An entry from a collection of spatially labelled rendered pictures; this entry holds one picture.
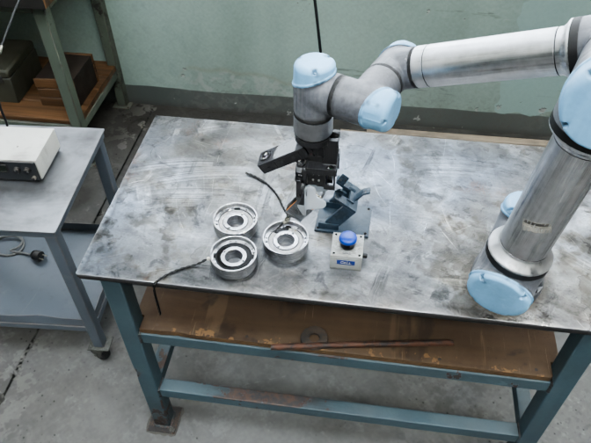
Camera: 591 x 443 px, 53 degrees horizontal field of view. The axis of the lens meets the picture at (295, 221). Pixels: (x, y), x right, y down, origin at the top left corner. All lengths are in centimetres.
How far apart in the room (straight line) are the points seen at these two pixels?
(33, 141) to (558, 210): 143
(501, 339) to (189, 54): 207
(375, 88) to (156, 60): 219
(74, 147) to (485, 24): 179
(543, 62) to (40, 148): 136
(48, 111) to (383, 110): 215
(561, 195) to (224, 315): 92
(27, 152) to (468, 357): 131
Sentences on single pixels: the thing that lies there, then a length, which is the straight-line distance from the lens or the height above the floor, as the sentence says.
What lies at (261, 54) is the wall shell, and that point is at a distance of 296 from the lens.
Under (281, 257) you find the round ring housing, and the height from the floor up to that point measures 83.
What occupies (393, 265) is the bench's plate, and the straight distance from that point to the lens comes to 137.
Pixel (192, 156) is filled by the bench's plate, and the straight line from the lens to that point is 165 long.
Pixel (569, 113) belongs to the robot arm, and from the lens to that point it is 87.
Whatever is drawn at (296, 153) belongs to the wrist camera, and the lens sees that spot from 117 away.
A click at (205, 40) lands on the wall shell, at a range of 300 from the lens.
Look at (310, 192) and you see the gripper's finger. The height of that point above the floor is 100.
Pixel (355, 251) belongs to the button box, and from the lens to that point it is 132.
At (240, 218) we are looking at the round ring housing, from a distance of 143.
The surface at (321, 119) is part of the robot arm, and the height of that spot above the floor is 119.
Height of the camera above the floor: 184
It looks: 46 degrees down
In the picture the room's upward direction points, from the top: straight up
